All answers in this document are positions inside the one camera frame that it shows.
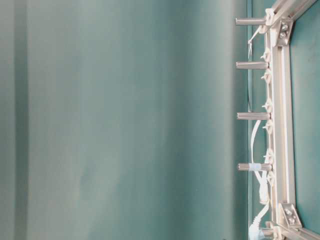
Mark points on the silver standoff post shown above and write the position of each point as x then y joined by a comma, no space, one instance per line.
252,65
254,167
240,21
250,116

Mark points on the silver aluminium extrusion frame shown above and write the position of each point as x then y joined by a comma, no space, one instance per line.
278,26

